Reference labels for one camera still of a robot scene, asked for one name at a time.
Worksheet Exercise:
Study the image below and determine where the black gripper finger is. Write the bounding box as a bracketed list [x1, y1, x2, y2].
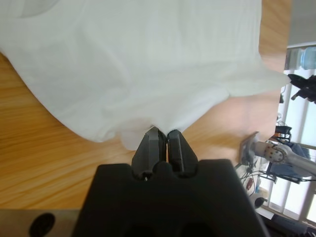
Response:
[130, 126, 168, 180]
[167, 129, 198, 179]

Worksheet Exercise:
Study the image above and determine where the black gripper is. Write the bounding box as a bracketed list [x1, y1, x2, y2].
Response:
[287, 73, 316, 104]

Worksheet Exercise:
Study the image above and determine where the white t-shirt with black logo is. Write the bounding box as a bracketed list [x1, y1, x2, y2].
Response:
[0, 0, 291, 151]

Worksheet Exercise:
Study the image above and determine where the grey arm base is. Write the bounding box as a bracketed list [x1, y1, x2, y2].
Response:
[238, 131, 271, 166]

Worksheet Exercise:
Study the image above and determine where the blue water jug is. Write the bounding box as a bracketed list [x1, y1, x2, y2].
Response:
[286, 45, 316, 72]

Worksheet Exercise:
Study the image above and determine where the black base cable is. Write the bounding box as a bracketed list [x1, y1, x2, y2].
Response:
[234, 161, 260, 182]

